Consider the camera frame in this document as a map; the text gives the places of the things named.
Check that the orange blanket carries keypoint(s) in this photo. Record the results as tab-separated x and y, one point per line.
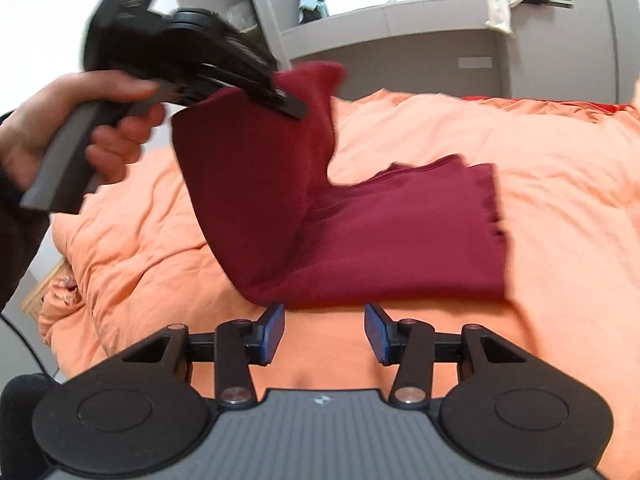
550	210

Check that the person's left forearm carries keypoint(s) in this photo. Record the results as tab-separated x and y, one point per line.
17	240

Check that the dark red garment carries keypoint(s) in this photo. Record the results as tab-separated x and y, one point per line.
375	240

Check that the grey built-in desk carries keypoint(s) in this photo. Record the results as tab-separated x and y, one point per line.
400	20

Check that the red bed sheet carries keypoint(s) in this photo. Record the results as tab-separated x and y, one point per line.
620	108

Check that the white cloth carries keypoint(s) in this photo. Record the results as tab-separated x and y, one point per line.
500	10

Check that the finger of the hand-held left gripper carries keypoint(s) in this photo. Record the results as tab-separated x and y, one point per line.
280	100

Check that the person's left hand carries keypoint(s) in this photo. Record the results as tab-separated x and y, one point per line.
45	115

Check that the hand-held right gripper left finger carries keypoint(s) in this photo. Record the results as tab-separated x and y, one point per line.
274	332

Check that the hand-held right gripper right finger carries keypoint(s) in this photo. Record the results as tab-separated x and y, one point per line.
375	332

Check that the white wall socket plate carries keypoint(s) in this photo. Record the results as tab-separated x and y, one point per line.
476	62

